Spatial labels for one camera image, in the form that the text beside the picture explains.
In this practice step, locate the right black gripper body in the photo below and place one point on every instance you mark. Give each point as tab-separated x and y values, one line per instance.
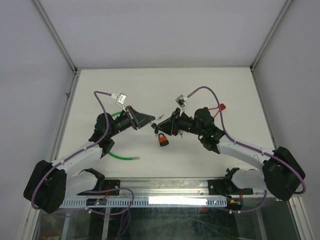
185	124

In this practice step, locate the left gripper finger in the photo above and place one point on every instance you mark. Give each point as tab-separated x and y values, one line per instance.
141	122
139	117

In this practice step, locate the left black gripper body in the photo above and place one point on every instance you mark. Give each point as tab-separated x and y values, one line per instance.
124	122

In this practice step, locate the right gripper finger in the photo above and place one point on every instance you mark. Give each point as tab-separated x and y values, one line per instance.
170	122
168	131

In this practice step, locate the black-headed key pair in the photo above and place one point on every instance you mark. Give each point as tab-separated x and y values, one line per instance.
156	129

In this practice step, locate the orange black padlock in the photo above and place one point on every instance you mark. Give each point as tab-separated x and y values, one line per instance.
163	140

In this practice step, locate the green cable bike lock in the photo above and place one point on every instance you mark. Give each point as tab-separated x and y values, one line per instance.
122	158

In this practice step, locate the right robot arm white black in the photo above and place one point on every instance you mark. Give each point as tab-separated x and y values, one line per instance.
275	171

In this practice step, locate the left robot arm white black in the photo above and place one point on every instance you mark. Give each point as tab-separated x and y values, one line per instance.
97	146

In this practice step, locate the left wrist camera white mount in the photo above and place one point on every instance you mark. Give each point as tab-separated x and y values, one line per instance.
119	99

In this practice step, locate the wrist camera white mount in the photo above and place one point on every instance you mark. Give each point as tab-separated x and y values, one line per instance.
119	99
182	102

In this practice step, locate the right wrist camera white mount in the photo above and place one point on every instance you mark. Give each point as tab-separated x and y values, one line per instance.
182	102

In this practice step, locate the red cable seal tag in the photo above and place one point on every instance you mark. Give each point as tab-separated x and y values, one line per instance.
221	106

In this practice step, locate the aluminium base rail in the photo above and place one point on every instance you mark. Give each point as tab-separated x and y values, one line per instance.
139	187

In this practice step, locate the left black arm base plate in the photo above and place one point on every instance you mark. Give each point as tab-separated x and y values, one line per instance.
110	187

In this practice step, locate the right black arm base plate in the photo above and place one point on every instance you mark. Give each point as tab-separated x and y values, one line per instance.
226	188

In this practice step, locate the grey slotted cable duct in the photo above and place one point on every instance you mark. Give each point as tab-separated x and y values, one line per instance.
145	202

